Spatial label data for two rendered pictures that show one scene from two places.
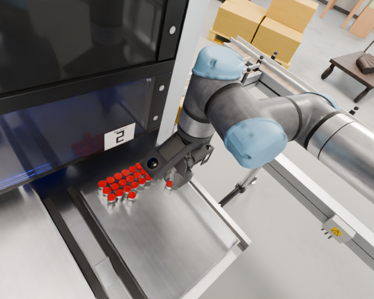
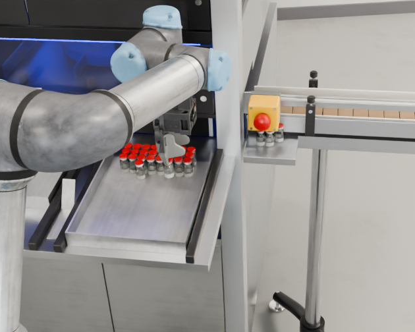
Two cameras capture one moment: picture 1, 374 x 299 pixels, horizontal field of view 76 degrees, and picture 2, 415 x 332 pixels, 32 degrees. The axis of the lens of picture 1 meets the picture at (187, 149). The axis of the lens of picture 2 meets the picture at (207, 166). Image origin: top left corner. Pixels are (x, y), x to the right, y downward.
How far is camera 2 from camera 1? 1.33 m
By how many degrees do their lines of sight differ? 52
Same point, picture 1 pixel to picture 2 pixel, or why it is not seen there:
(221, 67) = (145, 16)
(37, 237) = not seen: hidden behind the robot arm
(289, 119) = (156, 53)
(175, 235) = (145, 215)
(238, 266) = not seen: outside the picture
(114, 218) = (116, 178)
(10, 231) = not seen: hidden behind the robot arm
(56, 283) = (43, 188)
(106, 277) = (66, 198)
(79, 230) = (87, 172)
